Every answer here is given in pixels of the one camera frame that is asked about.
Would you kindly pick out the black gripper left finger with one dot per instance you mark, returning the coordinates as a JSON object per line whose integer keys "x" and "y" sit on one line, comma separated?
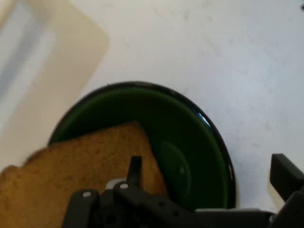
{"x": 142, "y": 204}

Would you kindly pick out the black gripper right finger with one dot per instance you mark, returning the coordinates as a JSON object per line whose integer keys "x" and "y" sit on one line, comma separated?
{"x": 288, "y": 180}

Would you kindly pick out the dark green bowl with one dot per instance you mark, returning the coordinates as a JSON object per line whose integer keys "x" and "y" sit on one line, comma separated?
{"x": 190, "y": 142}

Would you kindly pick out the brown toast bread slice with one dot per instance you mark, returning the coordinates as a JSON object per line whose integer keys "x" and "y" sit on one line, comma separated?
{"x": 71, "y": 166}

